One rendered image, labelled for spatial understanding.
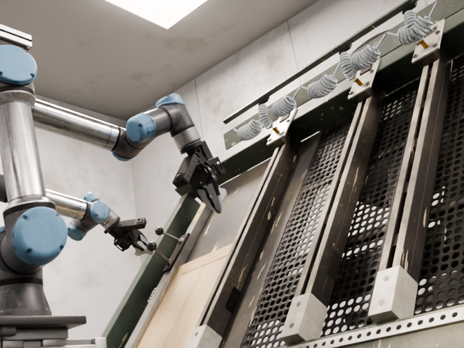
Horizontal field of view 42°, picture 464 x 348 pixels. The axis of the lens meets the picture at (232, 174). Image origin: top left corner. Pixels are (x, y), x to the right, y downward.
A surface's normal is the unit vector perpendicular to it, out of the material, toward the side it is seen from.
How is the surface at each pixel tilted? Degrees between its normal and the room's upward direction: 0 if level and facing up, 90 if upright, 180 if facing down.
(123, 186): 90
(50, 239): 97
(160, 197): 90
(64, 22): 180
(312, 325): 90
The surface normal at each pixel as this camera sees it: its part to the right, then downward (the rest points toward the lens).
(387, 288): -0.68, -0.66
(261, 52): -0.67, -0.17
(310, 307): 0.65, -0.36
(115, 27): 0.15, 0.93
